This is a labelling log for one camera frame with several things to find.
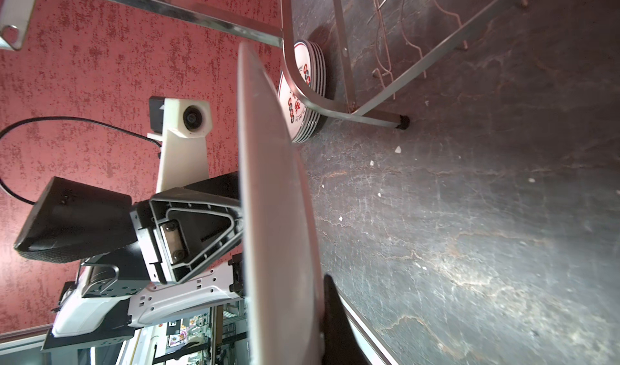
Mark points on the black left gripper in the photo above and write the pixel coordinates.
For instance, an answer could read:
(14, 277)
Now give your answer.
(184, 230)

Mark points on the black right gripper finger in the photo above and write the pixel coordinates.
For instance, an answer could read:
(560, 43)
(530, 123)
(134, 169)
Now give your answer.
(341, 347)

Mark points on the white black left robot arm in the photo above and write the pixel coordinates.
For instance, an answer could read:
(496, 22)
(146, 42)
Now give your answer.
(140, 263)

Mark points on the white plate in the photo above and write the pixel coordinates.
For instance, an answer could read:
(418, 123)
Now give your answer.
(278, 259)
(302, 121)

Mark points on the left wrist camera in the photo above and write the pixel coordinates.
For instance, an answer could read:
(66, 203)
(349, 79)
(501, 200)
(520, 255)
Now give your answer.
(181, 127)

